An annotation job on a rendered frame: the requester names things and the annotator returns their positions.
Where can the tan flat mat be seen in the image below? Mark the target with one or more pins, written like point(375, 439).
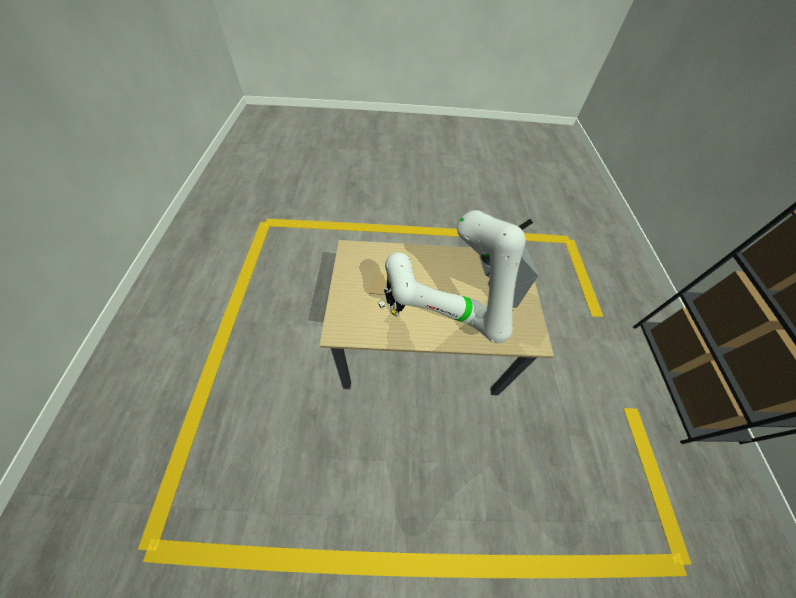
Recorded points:
point(378, 283)

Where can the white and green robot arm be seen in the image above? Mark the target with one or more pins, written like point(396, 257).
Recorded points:
point(500, 245)

